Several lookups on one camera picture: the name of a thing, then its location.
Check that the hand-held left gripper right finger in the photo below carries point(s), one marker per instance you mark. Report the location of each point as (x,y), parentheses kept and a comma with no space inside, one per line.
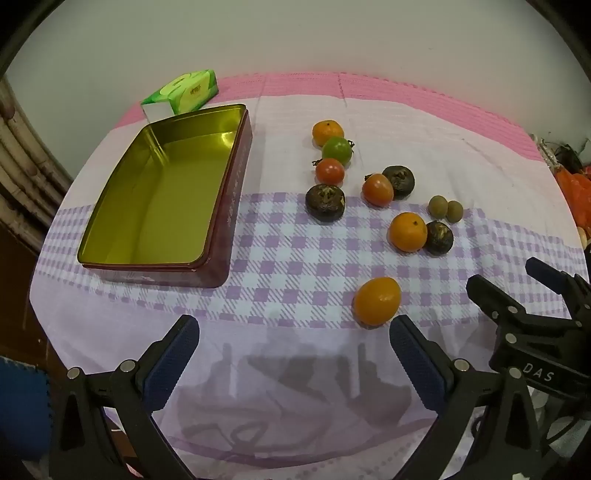
(418,367)

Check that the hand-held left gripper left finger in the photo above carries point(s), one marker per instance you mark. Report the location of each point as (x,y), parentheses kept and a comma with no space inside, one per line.
(170,367)

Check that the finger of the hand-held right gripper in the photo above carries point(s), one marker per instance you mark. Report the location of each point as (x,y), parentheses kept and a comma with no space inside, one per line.
(489,297)
(547,272)

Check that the dark brown mangosteen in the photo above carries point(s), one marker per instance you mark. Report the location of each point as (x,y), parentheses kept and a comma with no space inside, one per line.
(439,238)
(400,180)
(324,203)

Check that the oval orange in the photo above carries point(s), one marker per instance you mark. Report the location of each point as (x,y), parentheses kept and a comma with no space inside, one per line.
(376,301)

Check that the brown longan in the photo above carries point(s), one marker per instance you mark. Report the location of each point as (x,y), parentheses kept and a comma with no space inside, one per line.
(437,206)
(455,212)

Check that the round orange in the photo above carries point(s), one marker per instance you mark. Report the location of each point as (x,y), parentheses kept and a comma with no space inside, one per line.
(407,232)

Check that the large red tomato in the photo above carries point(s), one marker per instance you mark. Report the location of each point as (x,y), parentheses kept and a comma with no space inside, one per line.
(377,190)

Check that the maroon and gold tin box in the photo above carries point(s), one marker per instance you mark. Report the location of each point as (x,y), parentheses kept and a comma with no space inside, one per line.
(157,198)

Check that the small red tomato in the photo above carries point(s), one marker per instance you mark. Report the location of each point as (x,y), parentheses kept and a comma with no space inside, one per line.
(330,170)

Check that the green tomato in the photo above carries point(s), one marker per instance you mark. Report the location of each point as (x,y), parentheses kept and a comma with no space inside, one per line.
(336,150)

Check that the orange tangerine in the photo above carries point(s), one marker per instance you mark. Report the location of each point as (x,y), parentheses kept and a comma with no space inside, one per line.
(328,133)

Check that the orange plastic bag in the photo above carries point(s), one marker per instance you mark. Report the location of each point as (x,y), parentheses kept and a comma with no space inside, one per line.
(575,194)

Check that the blue foam mat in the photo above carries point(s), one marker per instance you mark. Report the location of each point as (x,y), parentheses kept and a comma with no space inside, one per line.
(21,406)

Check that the purple checked tablecloth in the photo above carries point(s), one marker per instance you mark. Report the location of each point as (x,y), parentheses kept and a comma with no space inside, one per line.
(295,258)

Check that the pink foam mat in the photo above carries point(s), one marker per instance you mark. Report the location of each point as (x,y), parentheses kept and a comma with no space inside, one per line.
(392,90)

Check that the brown wooden furniture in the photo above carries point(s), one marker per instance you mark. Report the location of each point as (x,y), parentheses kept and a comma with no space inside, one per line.
(23,152)

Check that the green tissue pack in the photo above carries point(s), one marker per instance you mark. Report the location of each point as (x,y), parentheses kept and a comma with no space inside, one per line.
(184,90)

